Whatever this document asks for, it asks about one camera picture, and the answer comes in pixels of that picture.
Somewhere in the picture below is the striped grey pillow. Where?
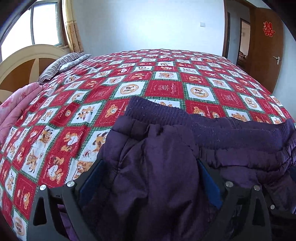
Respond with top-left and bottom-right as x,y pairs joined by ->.
38,53 -> 91,85

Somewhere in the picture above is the red double happiness sticker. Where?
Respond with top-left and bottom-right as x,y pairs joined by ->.
262,21 -> 275,38

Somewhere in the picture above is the silver door handle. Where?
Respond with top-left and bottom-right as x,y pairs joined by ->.
273,56 -> 281,65

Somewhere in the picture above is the purple puffer jacket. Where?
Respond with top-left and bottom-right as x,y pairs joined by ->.
82,97 -> 295,240

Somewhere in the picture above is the brown wooden door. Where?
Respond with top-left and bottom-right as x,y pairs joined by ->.
246,8 -> 283,93

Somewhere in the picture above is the cream and wood headboard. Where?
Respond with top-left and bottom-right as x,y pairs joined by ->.
0,44 -> 68,103

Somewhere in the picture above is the red patchwork bear quilt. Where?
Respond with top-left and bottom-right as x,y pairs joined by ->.
1,49 -> 290,240

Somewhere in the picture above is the pink folded blanket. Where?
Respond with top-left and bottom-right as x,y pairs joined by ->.
1,82 -> 43,146

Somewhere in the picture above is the window with frame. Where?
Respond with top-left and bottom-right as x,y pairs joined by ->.
1,1 -> 68,61

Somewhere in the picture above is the yellow floral curtain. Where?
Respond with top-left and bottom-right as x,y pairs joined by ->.
62,0 -> 84,53

